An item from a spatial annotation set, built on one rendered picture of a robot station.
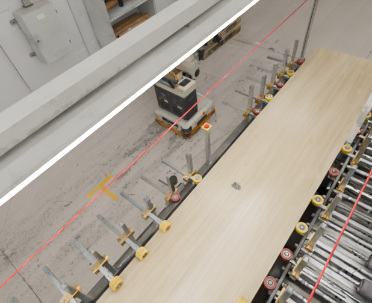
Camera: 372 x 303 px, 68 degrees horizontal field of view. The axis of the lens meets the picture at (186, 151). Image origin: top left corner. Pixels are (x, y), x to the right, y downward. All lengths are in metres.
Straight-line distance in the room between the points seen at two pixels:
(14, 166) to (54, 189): 3.16
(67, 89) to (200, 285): 1.58
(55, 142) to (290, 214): 1.82
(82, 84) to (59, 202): 3.07
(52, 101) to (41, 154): 0.14
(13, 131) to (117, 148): 3.27
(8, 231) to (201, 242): 2.53
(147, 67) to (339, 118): 2.35
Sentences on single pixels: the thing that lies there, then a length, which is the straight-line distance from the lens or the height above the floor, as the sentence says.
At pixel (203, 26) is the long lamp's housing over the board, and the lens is 1.13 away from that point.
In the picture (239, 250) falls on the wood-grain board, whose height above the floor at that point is 0.90.
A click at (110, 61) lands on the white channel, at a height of 2.46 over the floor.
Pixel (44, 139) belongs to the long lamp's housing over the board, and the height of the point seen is 2.38.
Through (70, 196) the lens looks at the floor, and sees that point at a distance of 3.79.
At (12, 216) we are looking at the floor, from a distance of 4.04.
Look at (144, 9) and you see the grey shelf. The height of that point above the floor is 0.98.
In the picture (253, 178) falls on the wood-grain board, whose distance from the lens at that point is 2.38.
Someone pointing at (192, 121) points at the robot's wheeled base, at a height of 0.26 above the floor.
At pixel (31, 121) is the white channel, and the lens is 0.78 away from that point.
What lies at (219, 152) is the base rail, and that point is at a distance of 2.78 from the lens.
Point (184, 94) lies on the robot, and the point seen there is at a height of 0.76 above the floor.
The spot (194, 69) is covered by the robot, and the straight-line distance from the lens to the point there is 3.66.
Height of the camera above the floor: 2.88
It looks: 51 degrees down
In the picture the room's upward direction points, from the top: 9 degrees counter-clockwise
